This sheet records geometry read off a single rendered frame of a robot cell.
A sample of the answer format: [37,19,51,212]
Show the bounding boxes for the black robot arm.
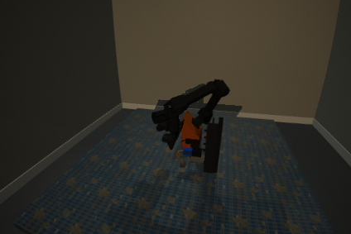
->
[151,79,230,131]

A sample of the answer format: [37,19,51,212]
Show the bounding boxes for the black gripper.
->
[162,119,183,150]

